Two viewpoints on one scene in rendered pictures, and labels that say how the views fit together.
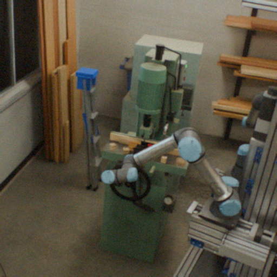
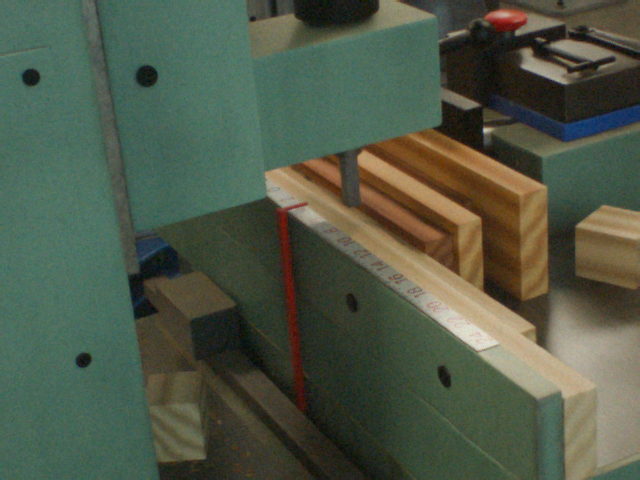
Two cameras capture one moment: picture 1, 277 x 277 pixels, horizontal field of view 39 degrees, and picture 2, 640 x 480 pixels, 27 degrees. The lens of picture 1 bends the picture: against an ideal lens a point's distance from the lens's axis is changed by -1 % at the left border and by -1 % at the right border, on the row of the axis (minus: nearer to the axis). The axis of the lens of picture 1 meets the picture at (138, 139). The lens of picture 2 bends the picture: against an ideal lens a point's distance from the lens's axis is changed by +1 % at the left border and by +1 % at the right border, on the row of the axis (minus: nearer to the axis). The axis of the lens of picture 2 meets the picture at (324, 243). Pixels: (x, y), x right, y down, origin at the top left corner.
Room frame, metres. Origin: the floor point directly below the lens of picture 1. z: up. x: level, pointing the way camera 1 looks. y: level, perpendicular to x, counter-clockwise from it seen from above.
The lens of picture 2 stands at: (2.99, 0.55, 1.28)
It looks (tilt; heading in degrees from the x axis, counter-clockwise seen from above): 25 degrees down; 233
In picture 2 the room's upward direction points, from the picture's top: 5 degrees counter-clockwise
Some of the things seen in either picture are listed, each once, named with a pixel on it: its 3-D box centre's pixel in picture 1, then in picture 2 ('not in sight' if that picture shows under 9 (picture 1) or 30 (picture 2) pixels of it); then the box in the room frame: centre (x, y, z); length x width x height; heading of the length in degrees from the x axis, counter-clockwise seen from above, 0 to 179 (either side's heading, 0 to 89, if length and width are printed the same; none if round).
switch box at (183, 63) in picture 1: (180, 72); not in sight; (2.80, -0.25, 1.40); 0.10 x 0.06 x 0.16; 168
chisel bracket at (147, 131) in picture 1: (146, 130); (312, 94); (2.53, -0.05, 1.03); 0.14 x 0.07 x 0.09; 168
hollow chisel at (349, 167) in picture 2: not in sight; (349, 167); (2.51, -0.05, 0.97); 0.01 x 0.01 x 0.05; 78
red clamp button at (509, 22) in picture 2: not in sight; (505, 20); (2.33, -0.08, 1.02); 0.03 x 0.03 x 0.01
